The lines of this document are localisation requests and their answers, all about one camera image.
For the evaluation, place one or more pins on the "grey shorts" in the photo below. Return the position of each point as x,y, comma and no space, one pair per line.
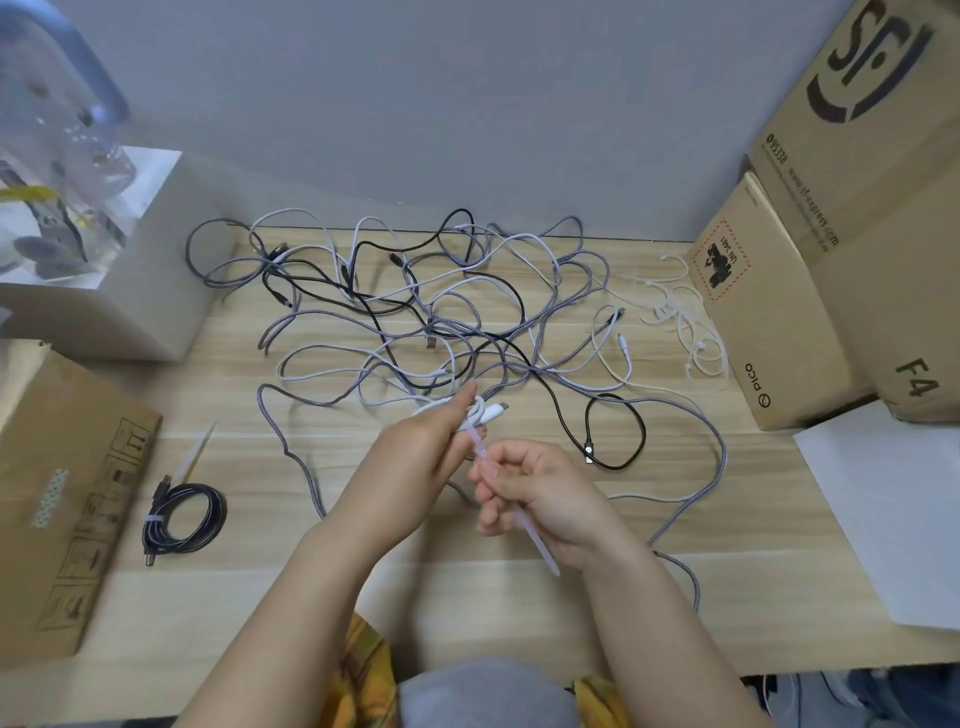
487,697

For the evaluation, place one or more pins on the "flat brown cardboard box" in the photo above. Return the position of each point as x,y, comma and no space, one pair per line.
67,480

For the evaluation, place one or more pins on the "dark blue bag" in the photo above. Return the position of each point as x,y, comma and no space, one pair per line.
915,697

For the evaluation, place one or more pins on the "white paper sheet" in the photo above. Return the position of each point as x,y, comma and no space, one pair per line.
892,510

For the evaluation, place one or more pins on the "beige box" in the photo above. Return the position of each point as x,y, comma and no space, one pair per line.
150,300

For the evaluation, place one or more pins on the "person's right hand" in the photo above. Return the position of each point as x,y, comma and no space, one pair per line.
570,502

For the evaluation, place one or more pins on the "person's left forearm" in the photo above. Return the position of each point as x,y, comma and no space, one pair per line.
277,630

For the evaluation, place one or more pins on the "clear plastic bag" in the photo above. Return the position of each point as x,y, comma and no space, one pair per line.
52,150

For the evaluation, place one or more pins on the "person's left hand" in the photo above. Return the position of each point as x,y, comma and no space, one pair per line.
401,480

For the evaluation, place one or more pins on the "person's right thumb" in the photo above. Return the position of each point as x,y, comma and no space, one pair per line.
499,523

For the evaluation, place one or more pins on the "small red-stamped cardboard box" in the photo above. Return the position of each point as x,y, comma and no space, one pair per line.
780,330

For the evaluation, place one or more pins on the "yellow patterned garment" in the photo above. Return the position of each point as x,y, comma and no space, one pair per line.
367,675

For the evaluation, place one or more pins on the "person's right forearm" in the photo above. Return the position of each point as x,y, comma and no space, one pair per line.
667,645

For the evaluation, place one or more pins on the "large printed cardboard box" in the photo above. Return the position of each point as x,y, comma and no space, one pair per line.
885,225

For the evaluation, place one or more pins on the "pile of white ties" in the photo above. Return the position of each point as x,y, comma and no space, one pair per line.
670,309

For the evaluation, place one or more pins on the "person's left thumb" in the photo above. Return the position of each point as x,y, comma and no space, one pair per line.
466,441

